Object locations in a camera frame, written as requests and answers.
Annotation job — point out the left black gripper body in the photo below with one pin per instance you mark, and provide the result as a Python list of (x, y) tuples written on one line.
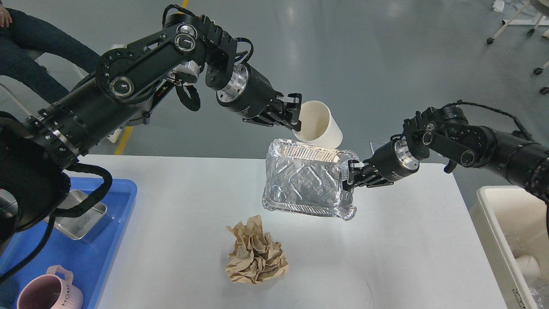
[(250, 94)]

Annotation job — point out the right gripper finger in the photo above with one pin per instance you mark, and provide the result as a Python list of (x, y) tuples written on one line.
[(371, 181), (360, 169)]

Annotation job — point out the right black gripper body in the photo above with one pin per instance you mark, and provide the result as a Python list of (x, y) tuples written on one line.
[(394, 161)]

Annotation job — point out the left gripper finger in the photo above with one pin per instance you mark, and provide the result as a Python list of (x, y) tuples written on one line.
[(289, 105), (270, 120)]

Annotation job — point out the white paper cup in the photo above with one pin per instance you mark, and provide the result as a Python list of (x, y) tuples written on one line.
[(318, 125)]

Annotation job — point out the aluminium foil tray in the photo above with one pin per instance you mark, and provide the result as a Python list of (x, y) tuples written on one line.
[(307, 179)]

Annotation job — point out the small stainless steel tray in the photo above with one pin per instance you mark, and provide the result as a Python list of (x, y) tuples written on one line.
[(86, 227)]

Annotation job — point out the pink mug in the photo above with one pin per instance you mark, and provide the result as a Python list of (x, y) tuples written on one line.
[(52, 290)]

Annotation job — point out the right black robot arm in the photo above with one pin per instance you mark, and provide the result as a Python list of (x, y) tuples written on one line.
[(516, 157)]

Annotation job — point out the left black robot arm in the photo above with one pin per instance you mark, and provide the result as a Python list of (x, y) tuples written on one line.
[(39, 156)]

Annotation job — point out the clear floor plate left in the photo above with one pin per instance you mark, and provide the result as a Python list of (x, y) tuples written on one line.
[(375, 146)]

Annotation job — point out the white bin right side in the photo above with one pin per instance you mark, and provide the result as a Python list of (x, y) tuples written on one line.
[(511, 223)]

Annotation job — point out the crumpled brown paper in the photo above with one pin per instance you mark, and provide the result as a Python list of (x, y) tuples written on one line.
[(256, 256)]

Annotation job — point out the white cup in bin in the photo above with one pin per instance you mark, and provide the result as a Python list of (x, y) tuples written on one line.
[(528, 266)]

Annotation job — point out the white wheeled chair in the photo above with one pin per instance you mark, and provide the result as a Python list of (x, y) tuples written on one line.
[(34, 54)]

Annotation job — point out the person in black sweater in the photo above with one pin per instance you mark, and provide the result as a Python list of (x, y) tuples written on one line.
[(20, 32)]

